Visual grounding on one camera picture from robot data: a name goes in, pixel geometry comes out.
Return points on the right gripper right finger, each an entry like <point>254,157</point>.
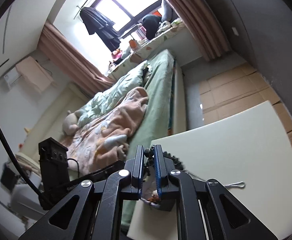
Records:
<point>162,167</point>

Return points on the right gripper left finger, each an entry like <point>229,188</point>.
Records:
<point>137,172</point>

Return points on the black open jewelry box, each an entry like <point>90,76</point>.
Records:
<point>151,197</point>

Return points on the green bed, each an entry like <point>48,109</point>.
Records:
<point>159,83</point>

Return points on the pink fleece blanket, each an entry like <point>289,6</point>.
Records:
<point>104,140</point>

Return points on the beige plush toy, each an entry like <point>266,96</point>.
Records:
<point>70,123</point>

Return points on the light green quilt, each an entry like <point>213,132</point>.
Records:
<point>103,102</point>

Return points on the floral windowsill cushion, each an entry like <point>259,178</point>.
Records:
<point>165,40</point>

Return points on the flattened cardboard sheets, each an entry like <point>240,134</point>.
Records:
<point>237,90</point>

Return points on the covered air conditioner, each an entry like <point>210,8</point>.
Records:
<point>32,72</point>

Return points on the pink curtain left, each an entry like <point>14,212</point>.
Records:
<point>65,56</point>

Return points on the pink curtain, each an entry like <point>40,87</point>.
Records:
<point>203,26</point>
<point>65,56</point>

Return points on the black bag on sill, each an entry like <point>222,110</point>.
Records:
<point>151,22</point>

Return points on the black hanging garment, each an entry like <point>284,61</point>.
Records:
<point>97,23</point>

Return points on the pink curtain right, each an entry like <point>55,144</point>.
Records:
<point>203,26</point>

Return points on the black left camera box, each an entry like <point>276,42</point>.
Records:
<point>53,164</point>

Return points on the white wall switch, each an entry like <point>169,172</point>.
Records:
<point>236,33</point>

